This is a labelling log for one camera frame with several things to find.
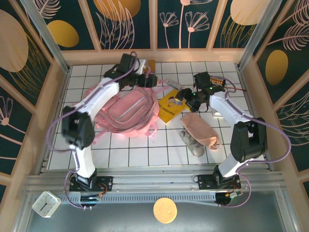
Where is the black electronic board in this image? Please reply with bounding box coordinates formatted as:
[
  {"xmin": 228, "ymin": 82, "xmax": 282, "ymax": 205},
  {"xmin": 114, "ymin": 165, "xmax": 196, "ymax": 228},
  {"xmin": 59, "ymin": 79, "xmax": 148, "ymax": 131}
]
[{"xmin": 209, "ymin": 75, "xmax": 227, "ymax": 86}]

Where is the pink student backpack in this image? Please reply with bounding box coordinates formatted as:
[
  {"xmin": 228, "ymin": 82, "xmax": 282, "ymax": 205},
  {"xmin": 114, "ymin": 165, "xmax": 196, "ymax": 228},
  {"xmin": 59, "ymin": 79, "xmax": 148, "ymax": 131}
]
[{"xmin": 81, "ymin": 86, "xmax": 161, "ymax": 145}]

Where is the peach fabric pouch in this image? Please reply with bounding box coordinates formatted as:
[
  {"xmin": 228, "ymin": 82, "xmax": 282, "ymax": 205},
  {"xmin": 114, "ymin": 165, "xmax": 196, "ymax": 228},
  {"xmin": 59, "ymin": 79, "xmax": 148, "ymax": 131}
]
[{"xmin": 180, "ymin": 113, "xmax": 223, "ymax": 150}]

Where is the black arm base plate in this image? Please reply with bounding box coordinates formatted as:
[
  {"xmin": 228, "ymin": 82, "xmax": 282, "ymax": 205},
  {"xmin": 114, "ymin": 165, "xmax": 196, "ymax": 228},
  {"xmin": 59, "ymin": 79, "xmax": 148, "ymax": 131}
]
[
  {"xmin": 197, "ymin": 174, "xmax": 241, "ymax": 190},
  {"xmin": 69, "ymin": 175, "xmax": 113, "ymax": 193}
]

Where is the white pen pack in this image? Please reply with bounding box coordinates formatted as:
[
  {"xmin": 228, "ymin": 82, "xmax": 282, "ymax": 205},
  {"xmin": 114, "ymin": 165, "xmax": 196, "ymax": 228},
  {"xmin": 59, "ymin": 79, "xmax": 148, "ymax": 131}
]
[{"xmin": 166, "ymin": 78, "xmax": 183, "ymax": 89}]

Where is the yellow picture book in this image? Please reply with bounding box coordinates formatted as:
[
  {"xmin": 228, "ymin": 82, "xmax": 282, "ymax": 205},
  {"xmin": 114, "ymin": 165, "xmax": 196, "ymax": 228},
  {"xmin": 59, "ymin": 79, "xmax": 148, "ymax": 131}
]
[{"xmin": 158, "ymin": 88, "xmax": 191, "ymax": 125}]

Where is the floral patterned pencil case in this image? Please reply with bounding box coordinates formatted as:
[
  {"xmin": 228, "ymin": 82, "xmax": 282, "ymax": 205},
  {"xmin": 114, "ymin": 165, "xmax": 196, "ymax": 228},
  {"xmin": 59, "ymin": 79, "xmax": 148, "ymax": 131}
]
[{"xmin": 180, "ymin": 129, "xmax": 205, "ymax": 158}]

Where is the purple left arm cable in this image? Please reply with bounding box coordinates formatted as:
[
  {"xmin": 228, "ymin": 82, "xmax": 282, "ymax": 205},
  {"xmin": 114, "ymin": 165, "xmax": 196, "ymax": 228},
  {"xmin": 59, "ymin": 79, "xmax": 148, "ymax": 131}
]
[{"xmin": 46, "ymin": 51, "xmax": 140, "ymax": 210}]

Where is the white square alarm clock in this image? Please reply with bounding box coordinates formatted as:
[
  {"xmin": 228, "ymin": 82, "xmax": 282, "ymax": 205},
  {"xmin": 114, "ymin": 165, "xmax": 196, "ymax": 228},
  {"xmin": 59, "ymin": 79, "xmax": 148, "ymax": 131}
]
[{"xmin": 31, "ymin": 190, "xmax": 61, "ymax": 218}]

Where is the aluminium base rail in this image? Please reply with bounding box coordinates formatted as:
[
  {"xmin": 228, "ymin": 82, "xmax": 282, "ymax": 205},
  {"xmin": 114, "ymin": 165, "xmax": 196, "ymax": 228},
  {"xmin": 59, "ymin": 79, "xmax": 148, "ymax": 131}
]
[{"xmin": 24, "ymin": 168, "xmax": 285, "ymax": 194}]

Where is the aluminium corner post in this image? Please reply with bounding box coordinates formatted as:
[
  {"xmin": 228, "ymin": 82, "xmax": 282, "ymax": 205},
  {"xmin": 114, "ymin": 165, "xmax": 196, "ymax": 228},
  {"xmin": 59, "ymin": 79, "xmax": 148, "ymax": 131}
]
[
  {"xmin": 238, "ymin": 0, "xmax": 283, "ymax": 71},
  {"xmin": 19, "ymin": 0, "xmax": 71, "ymax": 73}
]

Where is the black connector box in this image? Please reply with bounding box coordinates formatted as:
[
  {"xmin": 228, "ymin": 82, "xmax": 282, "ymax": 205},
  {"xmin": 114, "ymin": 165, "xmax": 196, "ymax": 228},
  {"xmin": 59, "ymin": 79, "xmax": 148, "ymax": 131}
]
[
  {"xmin": 215, "ymin": 193, "xmax": 233, "ymax": 206},
  {"xmin": 79, "ymin": 195, "xmax": 100, "ymax": 210}
]

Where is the grey slotted cable duct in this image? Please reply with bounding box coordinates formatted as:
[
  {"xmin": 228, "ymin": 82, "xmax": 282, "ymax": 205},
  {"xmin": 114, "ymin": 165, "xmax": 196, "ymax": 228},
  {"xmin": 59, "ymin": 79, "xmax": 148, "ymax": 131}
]
[{"xmin": 59, "ymin": 192, "xmax": 218, "ymax": 205}]

